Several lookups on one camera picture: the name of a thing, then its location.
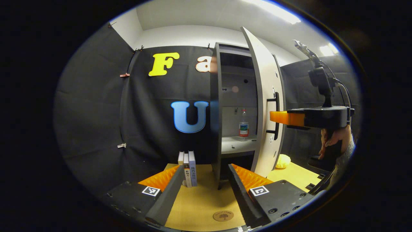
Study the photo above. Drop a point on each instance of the black cloth clip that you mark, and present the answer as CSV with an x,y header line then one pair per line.
x,y
140,49
112,23

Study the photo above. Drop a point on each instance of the grey blue book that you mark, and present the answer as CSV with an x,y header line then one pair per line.
x,y
193,167

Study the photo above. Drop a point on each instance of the dark grey cabinet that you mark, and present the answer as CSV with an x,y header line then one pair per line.
x,y
216,112

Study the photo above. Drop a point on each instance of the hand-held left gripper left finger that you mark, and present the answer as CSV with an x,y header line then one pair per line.
x,y
167,199

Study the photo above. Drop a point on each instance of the red cloth clip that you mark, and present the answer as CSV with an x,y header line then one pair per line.
x,y
125,75

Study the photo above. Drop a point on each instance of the silver cloth clip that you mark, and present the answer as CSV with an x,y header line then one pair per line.
x,y
121,145

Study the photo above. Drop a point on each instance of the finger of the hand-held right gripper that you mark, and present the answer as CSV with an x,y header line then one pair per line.
x,y
283,117

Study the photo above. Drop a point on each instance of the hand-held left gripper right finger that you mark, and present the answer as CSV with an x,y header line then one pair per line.
x,y
241,196

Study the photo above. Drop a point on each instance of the clear plastic bottle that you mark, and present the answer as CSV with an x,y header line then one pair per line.
x,y
243,127

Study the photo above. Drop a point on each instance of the small ceiling light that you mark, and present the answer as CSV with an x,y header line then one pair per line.
x,y
328,50

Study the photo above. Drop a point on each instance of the round wooden coaster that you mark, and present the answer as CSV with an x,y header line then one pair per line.
x,y
223,216

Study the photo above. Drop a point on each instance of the black backdrop cloth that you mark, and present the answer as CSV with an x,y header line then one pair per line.
x,y
96,112

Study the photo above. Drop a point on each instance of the yellow soft ball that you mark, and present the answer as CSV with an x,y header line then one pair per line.
x,y
283,161

